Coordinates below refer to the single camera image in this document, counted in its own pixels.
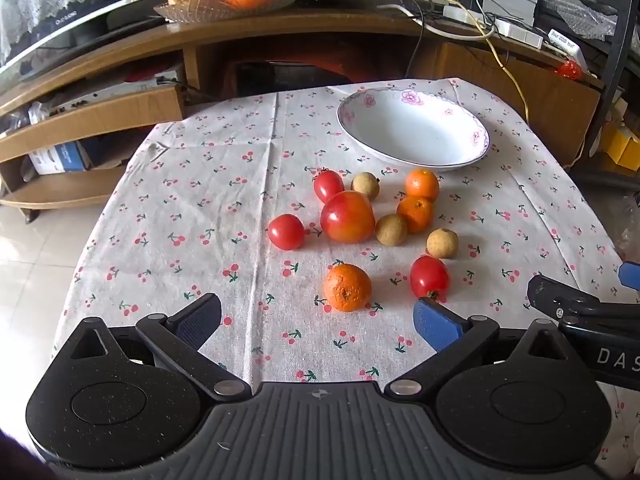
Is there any white power strip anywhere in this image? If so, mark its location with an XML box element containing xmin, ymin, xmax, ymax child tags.
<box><xmin>442</xmin><ymin>5</ymin><xmax>545</xmax><ymax>50</ymax></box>

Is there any cherry tomato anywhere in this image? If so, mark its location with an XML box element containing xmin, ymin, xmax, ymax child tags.
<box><xmin>313</xmin><ymin>169</ymin><xmax>346</xmax><ymax>204</ymax></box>
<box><xmin>267</xmin><ymin>213</ymin><xmax>306</xmax><ymax>251</ymax></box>
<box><xmin>410</xmin><ymin>255</ymin><xmax>451</xmax><ymax>301</ymax></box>

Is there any white printed box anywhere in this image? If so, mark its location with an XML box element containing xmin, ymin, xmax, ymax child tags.
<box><xmin>547</xmin><ymin>27</ymin><xmax>588</xmax><ymax>68</ymax></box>

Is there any white cable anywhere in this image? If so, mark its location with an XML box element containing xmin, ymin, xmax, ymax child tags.
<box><xmin>377</xmin><ymin>2</ymin><xmax>496</xmax><ymax>42</ymax></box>

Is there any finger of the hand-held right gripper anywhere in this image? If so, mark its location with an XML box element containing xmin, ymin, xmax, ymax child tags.
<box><xmin>618</xmin><ymin>261</ymin><xmax>640</xmax><ymax>292</ymax></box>
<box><xmin>527</xmin><ymin>274</ymin><xmax>640</xmax><ymax>333</ymax></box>

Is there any glass fruit plate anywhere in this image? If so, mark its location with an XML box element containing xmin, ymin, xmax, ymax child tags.
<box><xmin>152</xmin><ymin>0</ymin><xmax>307</xmax><ymax>24</ymax></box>

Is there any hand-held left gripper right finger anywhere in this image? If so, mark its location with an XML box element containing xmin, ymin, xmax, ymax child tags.
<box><xmin>384</xmin><ymin>297</ymin><xmax>583</xmax><ymax>401</ymax></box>

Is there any cherry-print tablecloth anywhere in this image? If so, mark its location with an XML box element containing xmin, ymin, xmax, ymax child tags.
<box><xmin>50</xmin><ymin>77</ymin><xmax>640</xmax><ymax>461</ymax></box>

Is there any black television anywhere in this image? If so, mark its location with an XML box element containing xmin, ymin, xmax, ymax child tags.
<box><xmin>0</xmin><ymin>0</ymin><xmax>191</xmax><ymax>71</ymax></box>

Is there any black metal rack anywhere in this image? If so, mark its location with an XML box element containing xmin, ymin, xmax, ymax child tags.
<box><xmin>532</xmin><ymin>0</ymin><xmax>640</xmax><ymax>141</ymax></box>

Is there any large red-orange tomato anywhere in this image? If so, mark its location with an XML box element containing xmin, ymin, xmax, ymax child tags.
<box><xmin>320</xmin><ymin>190</ymin><xmax>377</xmax><ymax>244</ymax></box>

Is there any bubble wrap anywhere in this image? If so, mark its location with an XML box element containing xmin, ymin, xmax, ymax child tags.
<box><xmin>540</xmin><ymin>0</ymin><xmax>621</xmax><ymax>41</ymax></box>

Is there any yellow cable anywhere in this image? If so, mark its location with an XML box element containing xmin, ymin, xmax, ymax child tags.
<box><xmin>307</xmin><ymin>0</ymin><xmax>588</xmax><ymax>166</ymax></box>

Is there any small mandarin orange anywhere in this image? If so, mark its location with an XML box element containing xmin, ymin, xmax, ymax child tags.
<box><xmin>404</xmin><ymin>168</ymin><xmax>440</xmax><ymax>203</ymax></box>
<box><xmin>396</xmin><ymin>196</ymin><xmax>435</xmax><ymax>234</ymax></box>
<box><xmin>323</xmin><ymin>263</ymin><xmax>373</xmax><ymax>313</ymax></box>

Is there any wooden television stand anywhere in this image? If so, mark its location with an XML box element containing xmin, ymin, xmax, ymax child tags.
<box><xmin>0</xmin><ymin>7</ymin><xmax>606</xmax><ymax>221</ymax></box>

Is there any yellow box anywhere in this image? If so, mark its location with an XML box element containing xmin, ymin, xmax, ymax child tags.
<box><xmin>602</xmin><ymin>122</ymin><xmax>640</xmax><ymax>171</ymax></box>

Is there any black hanging cable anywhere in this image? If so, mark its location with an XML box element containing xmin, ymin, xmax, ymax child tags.
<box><xmin>405</xmin><ymin>15</ymin><xmax>426</xmax><ymax>81</ymax></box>

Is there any brown longan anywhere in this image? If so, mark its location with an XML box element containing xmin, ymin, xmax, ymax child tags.
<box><xmin>375</xmin><ymin>213</ymin><xmax>408</xmax><ymax>247</ymax></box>
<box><xmin>350</xmin><ymin>172</ymin><xmax>381</xmax><ymax>202</ymax></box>
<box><xmin>426</xmin><ymin>228</ymin><xmax>459</xmax><ymax>260</ymax></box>

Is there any white floral-rim bowl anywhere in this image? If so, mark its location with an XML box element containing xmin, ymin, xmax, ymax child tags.
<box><xmin>336</xmin><ymin>87</ymin><xmax>492</xmax><ymax>173</ymax></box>

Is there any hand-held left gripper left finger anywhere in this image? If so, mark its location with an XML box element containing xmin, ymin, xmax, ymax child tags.
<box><xmin>52</xmin><ymin>292</ymin><xmax>253</xmax><ymax>403</ymax></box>

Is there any blue and white box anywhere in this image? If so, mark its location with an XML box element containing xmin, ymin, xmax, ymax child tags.
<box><xmin>27</xmin><ymin>140</ymin><xmax>93</xmax><ymax>176</ymax></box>

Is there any white media player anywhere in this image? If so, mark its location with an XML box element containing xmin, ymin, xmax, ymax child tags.
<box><xmin>30</xmin><ymin>80</ymin><xmax>181</xmax><ymax>111</ymax></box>

